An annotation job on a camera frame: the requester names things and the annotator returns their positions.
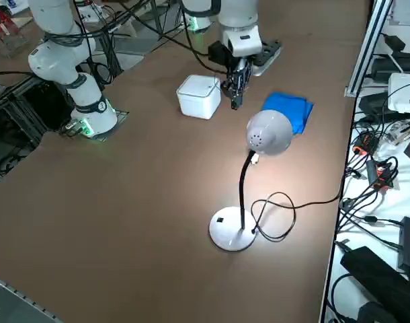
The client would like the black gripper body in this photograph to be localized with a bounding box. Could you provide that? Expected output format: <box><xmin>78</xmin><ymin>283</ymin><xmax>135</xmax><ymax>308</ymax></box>
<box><xmin>208</xmin><ymin>40</ymin><xmax>256</xmax><ymax>81</ymax></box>

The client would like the white desk lamp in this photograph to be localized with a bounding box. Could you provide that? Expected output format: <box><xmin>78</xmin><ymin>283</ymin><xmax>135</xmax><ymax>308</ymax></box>
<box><xmin>208</xmin><ymin>109</ymin><xmax>295</xmax><ymax>252</ymax></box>

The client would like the white lidded box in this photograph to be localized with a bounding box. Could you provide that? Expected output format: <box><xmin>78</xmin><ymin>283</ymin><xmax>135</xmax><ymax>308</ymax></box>
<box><xmin>176</xmin><ymin>74</ymin><xmax>222</xmax><ymax>120</ymax></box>

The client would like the blue folded cloth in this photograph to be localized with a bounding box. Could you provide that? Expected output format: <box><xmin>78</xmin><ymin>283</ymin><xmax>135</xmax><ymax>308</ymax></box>
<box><xmin>260</xmin><ymin>91</ymin><xmax>315</xmax><ymax>135</ymax></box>

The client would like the orange black device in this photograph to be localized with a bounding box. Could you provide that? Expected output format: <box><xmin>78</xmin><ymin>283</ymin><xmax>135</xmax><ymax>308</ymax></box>
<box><xmin>354</xmin><ymin>132</ymin><xmax>382</xmax><ymax>156</ymax></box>

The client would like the black power adapter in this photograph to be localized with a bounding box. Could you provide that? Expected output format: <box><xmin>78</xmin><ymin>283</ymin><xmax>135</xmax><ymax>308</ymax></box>
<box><xmin>372</xmin><ymin>57</ymin><xmax>410</xmax><ymax>81</ymax></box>

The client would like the white power adapter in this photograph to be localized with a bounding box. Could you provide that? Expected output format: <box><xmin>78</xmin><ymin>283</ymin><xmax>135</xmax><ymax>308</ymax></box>
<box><xmin>388</xmin><ymin>72</ymin><xmax>410</xmax><ymax>114</ymax></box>

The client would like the orange black clamp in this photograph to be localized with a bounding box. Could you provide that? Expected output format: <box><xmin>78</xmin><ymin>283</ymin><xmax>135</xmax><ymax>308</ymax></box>
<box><xmin>368</xmin><ymin>160</ymin><xmax>399</xmax><ymax>190</ymax></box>

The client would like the black power brick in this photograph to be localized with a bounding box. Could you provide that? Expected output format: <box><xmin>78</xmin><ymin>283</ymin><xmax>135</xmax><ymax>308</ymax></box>
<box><xmin>340</xmin><ymin>246</ymin><xmax>410</xmax><ymax>312</ymax></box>

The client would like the clear rack with red items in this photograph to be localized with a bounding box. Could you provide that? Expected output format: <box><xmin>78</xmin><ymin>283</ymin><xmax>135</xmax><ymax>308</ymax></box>
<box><xmin>0</xmin><ymin>6</ymin><xmax>30</xmax><ymax>51</ymax></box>

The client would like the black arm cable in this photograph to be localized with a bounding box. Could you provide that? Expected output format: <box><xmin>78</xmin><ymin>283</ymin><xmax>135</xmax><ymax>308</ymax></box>
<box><xmin>72</xmin><ymin>0</ymin><xmax>233</xmax><ymax>73</ymax></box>

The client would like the aluminium frame post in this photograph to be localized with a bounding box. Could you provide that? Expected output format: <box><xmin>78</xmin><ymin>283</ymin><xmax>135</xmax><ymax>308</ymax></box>
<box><xmin>345</xmin><ymin>0</ymin><xmax>394</xmax><ymax>98</ymax></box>

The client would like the black lamp cable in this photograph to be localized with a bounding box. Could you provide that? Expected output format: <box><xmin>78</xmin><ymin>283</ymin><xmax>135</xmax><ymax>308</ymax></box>
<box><xmin>250</xmin><ymin>192</ymin><xmax>342</xmax><ymax>243</ymax></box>

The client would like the grey table edge rail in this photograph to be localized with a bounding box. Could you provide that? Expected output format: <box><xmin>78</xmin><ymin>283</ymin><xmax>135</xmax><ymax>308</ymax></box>
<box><xmin>0</xmin><ymin>272</ymin><xmax>63</xmax><ymax>323</ymax></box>

